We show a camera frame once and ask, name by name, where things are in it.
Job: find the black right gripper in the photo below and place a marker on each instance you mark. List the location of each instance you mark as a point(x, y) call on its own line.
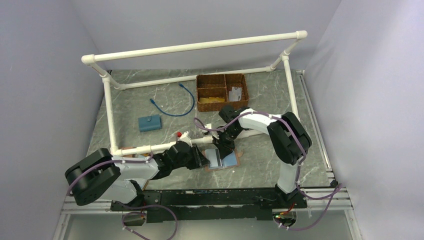
point(224, 148)

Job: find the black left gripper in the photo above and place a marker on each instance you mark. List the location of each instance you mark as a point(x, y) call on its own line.
point(199, 160)

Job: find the orange credit card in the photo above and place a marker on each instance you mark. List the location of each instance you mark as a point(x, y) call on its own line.
point(204, 100)
point(216, 99)
point(212, 99)

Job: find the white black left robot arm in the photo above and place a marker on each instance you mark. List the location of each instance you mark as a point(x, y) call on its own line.
point(102, 175)

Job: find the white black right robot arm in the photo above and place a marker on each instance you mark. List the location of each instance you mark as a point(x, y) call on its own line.
point(289, 139)

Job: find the grey cards in basket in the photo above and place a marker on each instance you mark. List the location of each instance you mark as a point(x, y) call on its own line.
point(235, 94)

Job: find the blue leather card holder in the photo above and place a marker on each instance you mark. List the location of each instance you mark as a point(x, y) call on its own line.
point(149, 123)

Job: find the brown wicker divided basket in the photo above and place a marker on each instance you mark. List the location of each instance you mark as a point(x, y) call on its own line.
point(219, 85)

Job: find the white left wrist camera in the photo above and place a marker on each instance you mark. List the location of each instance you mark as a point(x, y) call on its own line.
point(184, 137)

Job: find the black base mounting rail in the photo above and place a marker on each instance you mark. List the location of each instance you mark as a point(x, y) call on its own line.
point(211, 204)

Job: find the aluminium extrusion rail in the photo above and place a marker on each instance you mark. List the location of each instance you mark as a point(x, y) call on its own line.
point(322, 220)

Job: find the white PVC pipe frame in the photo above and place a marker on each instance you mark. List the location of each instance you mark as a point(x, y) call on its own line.
point(92, 60)

